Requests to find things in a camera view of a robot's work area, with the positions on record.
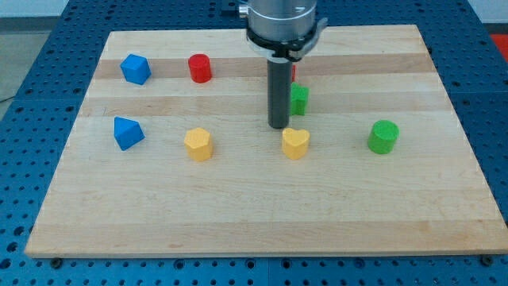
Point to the green cylinder block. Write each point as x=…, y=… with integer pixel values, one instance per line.
x=383, y=137

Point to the red cylinder block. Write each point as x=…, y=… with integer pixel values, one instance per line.
x=200, y=68

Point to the blue triangular prism block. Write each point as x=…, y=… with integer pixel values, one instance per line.
x=127, y=132

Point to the green star block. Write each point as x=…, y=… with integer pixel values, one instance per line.
x=299, y=99

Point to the yellow heart block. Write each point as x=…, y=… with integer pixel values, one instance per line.
x=295, y=143

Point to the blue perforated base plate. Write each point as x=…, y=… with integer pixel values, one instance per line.
x=36, y=126

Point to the yellow pentagon block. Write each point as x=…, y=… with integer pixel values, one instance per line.
x=199, y=144

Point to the red star block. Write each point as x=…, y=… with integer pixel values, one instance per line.
x=293, y=73

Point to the light wooden board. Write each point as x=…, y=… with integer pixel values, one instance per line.
x=427, y=197

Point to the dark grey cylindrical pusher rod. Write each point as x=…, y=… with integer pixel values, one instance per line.
x=278, y=94

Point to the blue cube block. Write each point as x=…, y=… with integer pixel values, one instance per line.
x=135, y=69

